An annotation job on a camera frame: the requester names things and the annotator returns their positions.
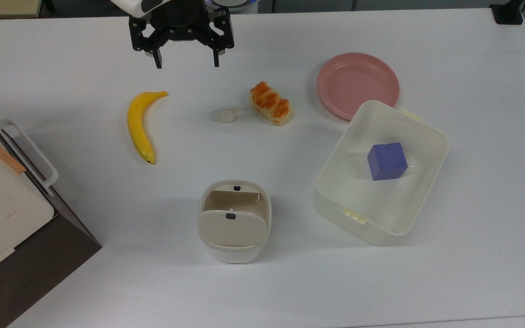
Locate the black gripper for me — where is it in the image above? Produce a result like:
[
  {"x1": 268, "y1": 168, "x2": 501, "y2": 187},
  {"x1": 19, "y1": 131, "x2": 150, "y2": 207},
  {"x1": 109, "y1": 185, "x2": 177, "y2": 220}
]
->
[{"x1": 129, "y1": 0, "x2": 235, "y2": 70}]

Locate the white paper ball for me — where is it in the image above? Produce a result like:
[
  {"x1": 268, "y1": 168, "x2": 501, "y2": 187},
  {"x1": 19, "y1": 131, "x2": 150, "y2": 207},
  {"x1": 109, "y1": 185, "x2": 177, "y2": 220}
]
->
[{"x1": 212, "y1": 106, "x2": 246, "y2": 124}]

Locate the cream trash can with lid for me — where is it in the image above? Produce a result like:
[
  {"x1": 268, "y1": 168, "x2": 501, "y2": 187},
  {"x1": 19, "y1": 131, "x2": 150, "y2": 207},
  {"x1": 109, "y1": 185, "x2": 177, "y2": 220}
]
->
[{"x1": 196, "y1": 179, "x2": 273, "y2": 264}]

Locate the yellow banana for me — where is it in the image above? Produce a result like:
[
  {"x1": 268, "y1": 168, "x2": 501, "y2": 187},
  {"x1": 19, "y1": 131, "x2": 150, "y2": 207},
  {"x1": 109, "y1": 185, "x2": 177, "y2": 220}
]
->
[{"x1": 127, "y1": 91, "x2": 169, "y2": 165}]

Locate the orange glazed bread loaf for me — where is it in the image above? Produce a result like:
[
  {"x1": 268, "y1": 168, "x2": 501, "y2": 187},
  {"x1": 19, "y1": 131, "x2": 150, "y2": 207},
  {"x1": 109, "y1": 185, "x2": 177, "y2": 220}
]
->
[{"x1": 249, "y1": 81, "x2": 293, "y2": 126}]

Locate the pink plastic plate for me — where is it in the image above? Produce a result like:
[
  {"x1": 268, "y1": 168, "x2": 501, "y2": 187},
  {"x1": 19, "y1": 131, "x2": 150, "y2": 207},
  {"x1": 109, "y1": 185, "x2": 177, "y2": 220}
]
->
[{"x1": 316, "y1": 52, "x2": 400, "y2": 122}]

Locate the tan wooden desk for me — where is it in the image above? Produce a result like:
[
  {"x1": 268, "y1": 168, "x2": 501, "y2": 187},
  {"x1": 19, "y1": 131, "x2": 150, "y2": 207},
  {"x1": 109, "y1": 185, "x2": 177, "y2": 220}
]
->
[{"x1": 0, "y1": 0, "x2": 43, "y2": 20}]

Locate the orange strip on cream box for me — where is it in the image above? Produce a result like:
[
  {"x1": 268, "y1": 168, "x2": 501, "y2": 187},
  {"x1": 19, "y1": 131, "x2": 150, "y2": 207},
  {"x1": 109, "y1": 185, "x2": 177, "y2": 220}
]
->
[{"x1": 0, "y1": 133, "x2": 27, "y2": 175}]

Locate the blue cube block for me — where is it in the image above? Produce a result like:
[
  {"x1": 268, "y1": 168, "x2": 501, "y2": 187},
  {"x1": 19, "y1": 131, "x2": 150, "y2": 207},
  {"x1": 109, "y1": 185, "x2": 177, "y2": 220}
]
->
[{"x1": 367, "y1": 142, "x2": 409, "y2": 182}]

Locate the white plastic storage container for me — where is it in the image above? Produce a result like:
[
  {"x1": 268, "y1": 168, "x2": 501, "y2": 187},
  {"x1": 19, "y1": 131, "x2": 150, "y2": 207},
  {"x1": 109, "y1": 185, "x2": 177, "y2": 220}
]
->
[{"x1": 313, "y1": 100, "x2": 450, "y2": 247}]

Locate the white toaster oven appliance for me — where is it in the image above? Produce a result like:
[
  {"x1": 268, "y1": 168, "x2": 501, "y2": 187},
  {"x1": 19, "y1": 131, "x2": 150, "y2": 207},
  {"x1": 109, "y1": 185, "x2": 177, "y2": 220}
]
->
[{"x1": 0, "y1": 99, "x2": 103, "y2": 328}]

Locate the black clamp base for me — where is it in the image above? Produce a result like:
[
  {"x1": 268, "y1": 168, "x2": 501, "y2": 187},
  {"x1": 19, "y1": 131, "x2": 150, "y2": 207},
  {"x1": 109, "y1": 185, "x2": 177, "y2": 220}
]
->
[{"x1": 489, "y1": 0, "x2": 525, "y2": 25}]

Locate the white drawer handle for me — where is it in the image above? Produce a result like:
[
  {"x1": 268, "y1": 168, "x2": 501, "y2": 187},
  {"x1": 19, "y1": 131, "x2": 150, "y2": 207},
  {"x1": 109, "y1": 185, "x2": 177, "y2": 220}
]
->
[{"x1": 0, "y1": 119, "x2": 59, "y2": 197}]

